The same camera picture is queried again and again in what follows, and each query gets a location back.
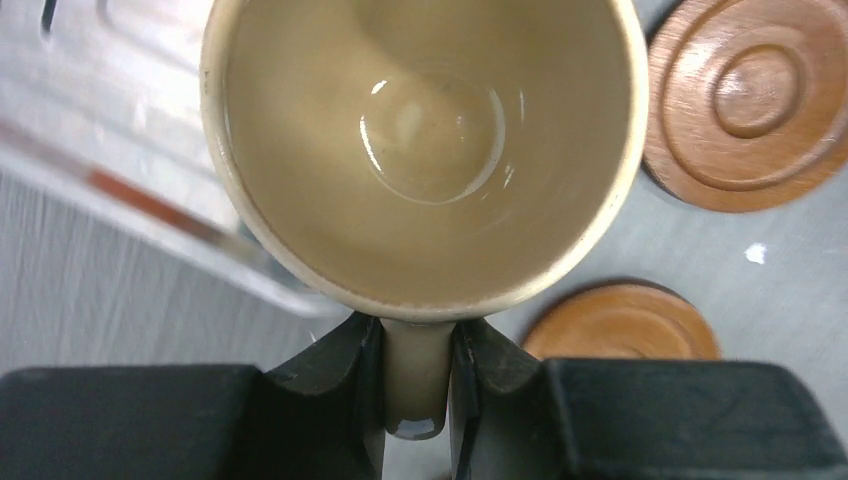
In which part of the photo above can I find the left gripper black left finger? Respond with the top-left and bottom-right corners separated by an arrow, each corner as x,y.
1,314 -> 384,479

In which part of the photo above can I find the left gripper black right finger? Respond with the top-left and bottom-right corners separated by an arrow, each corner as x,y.
450,320 -> 847,479

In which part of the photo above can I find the beige mug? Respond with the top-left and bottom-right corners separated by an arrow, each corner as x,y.
199,1 -> 648,440

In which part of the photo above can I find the metal tray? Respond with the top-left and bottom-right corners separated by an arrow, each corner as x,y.
1,1 -> 347,319

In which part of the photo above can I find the brown coaster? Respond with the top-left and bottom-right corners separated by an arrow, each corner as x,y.
522,282 -> 721,360
644,0 -> 847,213

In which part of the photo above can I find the brown coaster centre right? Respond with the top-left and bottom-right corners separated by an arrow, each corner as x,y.
644,0 -> 847,213

